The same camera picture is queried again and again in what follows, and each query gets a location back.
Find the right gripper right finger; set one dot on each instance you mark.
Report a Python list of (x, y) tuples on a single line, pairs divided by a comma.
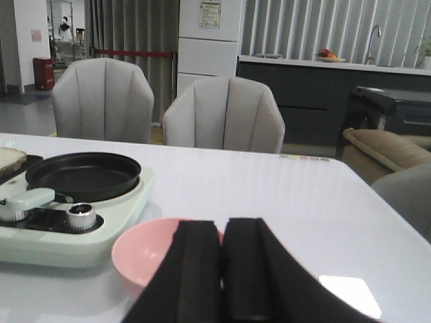
[(263, 282)]

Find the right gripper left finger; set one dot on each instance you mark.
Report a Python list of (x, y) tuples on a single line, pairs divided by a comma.
[(187, 286)]

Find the bread slice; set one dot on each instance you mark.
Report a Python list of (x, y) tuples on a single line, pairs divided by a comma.
[(11, 160)]

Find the pink bowl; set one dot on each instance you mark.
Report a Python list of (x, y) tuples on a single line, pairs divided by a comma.
[(139, 252)]

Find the right silver control knob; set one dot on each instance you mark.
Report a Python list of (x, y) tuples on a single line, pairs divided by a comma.
[(81, 216)]

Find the silver control knob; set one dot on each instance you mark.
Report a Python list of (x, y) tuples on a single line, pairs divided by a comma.
[(8, 215), (81, 216)]

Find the mint green sandwich maker base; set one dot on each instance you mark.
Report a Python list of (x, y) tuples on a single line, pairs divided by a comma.
[(44, 238)]

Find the black round frying pan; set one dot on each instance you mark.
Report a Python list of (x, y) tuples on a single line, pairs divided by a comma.
[(86, 176)]

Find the beige sofa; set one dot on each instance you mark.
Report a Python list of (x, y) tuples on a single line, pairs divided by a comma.
[(373, 153)]

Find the right grey upholstered chair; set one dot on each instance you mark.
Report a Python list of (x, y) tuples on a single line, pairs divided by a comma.
[(230, 113)]

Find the grey upholstered chair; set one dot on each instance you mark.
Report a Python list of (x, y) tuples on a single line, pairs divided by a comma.
[(103, 99), (230, 113)]

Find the dark kitchen counter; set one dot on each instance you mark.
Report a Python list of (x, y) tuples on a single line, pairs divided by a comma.
[(312, 95)]

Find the left silver control knob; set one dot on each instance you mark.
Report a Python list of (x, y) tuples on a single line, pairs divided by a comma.
[(8, 215)]

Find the left grey upholstered chair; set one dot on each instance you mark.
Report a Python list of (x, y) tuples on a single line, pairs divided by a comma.
[(103, 99)]

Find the dark side table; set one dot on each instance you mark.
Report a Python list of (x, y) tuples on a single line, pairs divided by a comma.
[(399, 111)]

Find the fruit plate on counter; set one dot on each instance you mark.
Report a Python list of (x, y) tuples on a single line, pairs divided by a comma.
[(325, 55)]

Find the chrome kitchen faucet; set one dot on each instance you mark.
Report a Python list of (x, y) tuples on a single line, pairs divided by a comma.
[(375, 32)]

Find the red barrier belt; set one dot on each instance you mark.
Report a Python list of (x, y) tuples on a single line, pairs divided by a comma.
[(133, 53)]

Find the white refrigerator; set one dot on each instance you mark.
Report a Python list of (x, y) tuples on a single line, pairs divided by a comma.
[(208, 40)]

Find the red trash bin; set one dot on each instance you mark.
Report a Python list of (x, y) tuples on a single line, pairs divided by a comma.
[(44, 78)]

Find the grey curtain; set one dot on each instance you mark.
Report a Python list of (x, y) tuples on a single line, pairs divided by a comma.
[(138, 26)]

